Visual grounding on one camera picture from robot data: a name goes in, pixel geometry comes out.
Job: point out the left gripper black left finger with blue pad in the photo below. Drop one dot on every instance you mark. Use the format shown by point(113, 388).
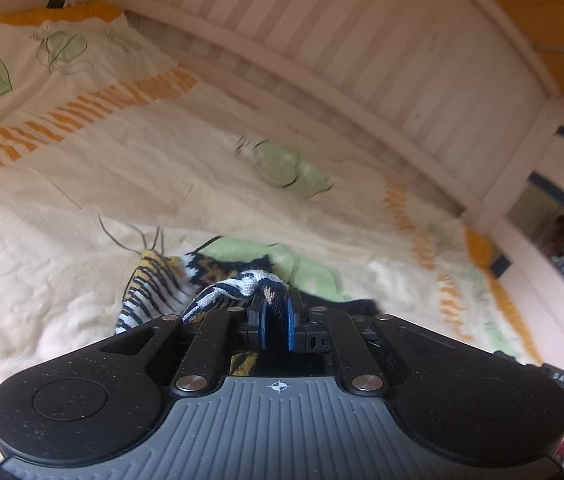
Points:
point(218, 346)

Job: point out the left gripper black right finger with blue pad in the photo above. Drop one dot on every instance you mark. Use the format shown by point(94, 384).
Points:
point(332, 334)

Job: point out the navy yellow patterned knit sweater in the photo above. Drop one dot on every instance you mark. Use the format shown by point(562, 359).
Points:
point(162, 285)

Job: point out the white blue shelf unit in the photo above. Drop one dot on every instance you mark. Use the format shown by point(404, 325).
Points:
point(531, 241)

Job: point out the cream leaf print bedsheet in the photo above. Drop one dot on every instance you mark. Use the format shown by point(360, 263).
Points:
point(109, 146)

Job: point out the white slatted bed headboard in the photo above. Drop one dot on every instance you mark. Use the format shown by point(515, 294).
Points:
point(450, 86)

